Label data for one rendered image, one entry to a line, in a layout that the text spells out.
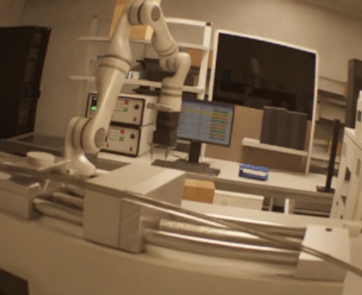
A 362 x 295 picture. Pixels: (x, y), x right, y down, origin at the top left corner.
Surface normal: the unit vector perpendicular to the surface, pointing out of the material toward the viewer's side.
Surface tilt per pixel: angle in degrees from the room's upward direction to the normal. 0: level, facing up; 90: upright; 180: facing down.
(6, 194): 90
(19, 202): 90
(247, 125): 90
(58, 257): 90
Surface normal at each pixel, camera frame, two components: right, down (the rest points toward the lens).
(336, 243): 0.13, -0.98
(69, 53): -0.21, 0.12
